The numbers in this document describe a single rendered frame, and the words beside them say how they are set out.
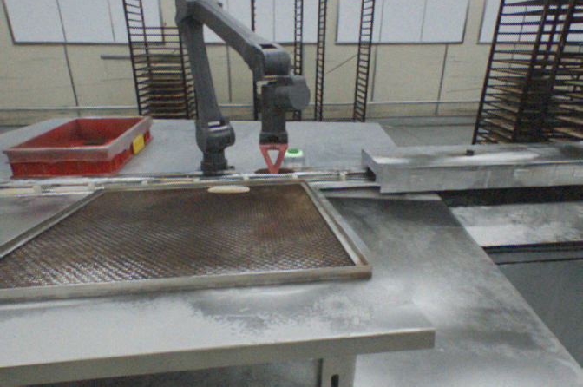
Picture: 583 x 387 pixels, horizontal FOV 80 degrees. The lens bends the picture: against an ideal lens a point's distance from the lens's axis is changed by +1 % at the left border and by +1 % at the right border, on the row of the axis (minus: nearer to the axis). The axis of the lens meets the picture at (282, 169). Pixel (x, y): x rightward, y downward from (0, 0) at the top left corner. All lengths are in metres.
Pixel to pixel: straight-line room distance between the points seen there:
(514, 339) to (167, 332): 0.50
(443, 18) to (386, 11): 0.89
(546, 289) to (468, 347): 0.50
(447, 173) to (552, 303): 0.40
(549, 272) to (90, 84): 5.53
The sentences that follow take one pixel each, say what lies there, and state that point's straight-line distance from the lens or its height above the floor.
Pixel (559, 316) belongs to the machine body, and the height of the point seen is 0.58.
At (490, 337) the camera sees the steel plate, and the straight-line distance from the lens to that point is 0.66.
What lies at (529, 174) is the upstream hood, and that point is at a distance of 1.20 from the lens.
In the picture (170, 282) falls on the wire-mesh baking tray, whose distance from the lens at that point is 0.43.
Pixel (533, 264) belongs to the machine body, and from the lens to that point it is 1.02.
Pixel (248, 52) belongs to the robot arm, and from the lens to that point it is 0.83.
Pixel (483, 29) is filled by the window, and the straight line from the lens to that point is 6.41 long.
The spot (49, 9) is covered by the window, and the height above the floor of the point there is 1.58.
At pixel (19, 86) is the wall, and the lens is 6.22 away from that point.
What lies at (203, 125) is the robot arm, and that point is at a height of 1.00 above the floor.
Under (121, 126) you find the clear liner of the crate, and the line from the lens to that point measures 1.67.
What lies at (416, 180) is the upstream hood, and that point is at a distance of 1.01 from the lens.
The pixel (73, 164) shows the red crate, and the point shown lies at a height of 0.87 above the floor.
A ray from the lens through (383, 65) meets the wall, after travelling 5.73.
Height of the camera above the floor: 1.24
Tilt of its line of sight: 21 degrees down
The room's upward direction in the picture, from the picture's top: straight up
